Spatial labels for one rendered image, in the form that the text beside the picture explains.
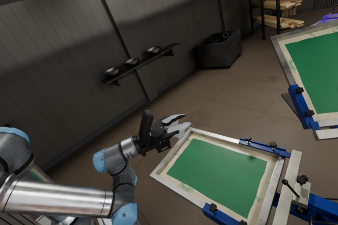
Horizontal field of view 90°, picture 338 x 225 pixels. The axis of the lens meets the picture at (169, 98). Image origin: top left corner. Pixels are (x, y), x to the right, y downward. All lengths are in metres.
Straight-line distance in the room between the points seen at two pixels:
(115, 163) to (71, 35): 3.55
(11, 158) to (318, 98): 1.59
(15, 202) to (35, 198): 0.04
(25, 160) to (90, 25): 3.61
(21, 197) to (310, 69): 1.66
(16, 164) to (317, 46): 1.84
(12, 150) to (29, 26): 3.42
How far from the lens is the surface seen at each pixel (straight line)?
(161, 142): 0.63
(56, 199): 0.59
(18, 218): 1.10
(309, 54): 1.68
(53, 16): 4.03
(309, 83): 1.55
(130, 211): 0.61
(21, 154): 0.70
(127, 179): 0.67
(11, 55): 3.96
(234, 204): 1.23
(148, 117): 0.56
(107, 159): 0.64
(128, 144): 0.62
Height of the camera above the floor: 2.05
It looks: 27 degrees down
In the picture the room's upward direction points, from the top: 21 degrees counter-clockwise
